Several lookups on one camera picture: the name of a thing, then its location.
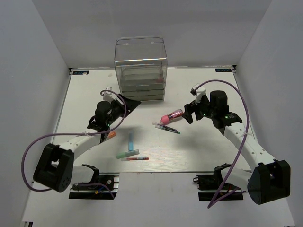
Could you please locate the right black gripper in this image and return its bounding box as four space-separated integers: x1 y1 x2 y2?
182 94 216 124

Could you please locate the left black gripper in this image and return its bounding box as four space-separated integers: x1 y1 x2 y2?
106 94 141 126

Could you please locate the pink capped marker tube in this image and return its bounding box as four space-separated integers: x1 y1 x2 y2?
160 109 183 125

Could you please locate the green pen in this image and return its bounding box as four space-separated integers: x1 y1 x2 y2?
155 125 180 134

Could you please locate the clear acrylic drawer organizer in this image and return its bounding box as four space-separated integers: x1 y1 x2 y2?
114 36 168 101

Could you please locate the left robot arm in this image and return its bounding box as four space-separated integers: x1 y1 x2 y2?
33 95 141 192

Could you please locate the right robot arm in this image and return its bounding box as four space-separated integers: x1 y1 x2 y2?
182 88 291 205

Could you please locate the orange capped highlighter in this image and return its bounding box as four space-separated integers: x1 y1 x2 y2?
108 131 116 139

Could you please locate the blue highlighter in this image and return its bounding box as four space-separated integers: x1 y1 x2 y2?
128 132 134 151

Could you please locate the green highlighter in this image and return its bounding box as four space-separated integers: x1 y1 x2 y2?
116 149 140 159

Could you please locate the right blue table label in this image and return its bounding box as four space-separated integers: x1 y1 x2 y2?
215 68 232 72

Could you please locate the blue table label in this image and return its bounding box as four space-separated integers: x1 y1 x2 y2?
72 70 89 75
215 68 232 72

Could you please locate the red pen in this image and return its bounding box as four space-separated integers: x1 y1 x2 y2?
122 157 149 161

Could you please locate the left blue table label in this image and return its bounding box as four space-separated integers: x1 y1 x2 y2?
72 70 89 75

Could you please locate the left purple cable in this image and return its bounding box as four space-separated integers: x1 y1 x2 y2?
21 89 131 192

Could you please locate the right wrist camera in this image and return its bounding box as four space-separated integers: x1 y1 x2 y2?
190 84 206 96

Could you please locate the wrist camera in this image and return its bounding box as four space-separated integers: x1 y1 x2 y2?
100 87 114 103
190 84 206 96

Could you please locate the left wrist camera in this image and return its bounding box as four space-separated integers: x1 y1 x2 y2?
100 87 114 103

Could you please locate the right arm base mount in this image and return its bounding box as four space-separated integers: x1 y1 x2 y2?
194 174 247 201

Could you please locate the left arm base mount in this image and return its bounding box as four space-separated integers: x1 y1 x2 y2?
69 173 120 200

